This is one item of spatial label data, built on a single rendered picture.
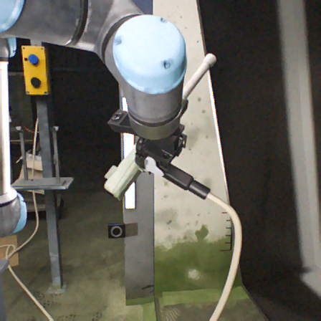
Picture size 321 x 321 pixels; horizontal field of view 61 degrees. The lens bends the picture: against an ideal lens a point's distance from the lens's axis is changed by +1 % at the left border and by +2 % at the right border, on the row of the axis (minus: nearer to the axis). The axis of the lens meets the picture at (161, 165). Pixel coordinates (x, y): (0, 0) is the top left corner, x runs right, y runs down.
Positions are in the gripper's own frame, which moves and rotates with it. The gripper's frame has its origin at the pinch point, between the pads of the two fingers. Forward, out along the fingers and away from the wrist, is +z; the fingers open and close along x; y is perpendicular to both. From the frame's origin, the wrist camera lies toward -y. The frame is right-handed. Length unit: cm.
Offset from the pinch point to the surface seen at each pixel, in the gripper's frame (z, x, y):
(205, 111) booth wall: 66, 66, -11
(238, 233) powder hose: 2.2, -4.1, 26.2
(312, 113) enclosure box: 24, 56, 33
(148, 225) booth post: 101, 0, -8
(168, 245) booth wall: 110, -2, 8
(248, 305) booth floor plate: 125, -5, 66
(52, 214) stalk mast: 110, -26, -66
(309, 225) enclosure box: 57, 31, 57
